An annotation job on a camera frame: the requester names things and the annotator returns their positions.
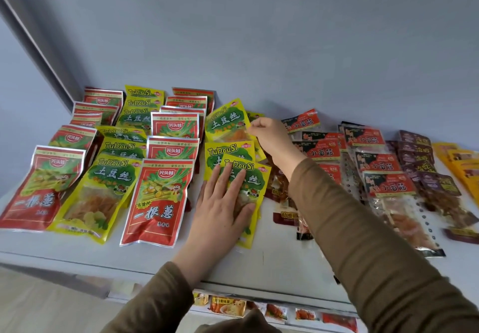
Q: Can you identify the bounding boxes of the person's right hand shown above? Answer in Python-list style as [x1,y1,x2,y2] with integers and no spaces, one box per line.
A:
[246,116,307,182]

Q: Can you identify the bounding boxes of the person's left hand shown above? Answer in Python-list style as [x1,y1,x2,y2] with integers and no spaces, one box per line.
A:
[172,163,257,289]

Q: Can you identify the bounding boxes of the yellow green snack packet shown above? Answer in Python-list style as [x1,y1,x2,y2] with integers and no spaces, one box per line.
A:
[205,98,267,162]
[124,84,165,99]
[116,107,162,129]
[219,154,272,249]
[124,96,165,108]
[47,155,143,245]
[96,126,148,143]
[98,137,147,159]

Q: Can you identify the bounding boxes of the pile of black red snacks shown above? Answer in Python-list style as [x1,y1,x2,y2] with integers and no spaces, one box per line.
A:
[280,108,447,258]

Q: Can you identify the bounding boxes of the red foil snack packet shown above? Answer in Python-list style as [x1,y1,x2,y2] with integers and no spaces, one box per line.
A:
[48,125,97,151]
[70,113,103,127]
[119,158,196,248]
[146,136,200,160]
[83,87,124,108]
[72,101,120,126]
[0,145,86,232]
[151,111,200,139]

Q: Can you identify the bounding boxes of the white metal shelf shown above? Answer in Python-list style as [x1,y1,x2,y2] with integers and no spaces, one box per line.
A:
[0,0,479,333]

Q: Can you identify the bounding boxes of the row of white red snacks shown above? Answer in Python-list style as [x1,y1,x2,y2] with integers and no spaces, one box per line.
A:
[246,301,319,322]

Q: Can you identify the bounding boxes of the stack of maroon snacks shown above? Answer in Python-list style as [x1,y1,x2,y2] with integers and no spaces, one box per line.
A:
[385,130,479,246]

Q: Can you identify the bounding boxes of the row of dark red snacks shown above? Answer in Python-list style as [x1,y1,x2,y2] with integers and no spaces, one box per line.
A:
[321,313,359,333]

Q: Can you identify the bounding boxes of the row of orange clear snacks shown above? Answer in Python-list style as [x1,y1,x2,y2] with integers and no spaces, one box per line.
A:
[432,141,479,206]

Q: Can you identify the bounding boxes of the person's right forearm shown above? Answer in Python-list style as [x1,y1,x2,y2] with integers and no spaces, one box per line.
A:
[288,158,479,333]

